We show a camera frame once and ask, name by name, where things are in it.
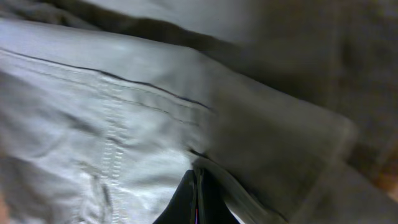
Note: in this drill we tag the khaki folded shorts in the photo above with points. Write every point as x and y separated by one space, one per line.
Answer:
337 55

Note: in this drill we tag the grey shorts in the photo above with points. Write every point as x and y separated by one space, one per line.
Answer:
101 128

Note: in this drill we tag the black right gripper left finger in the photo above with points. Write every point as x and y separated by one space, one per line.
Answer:
183 204

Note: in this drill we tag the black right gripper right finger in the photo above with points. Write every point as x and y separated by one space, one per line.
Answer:
211 206

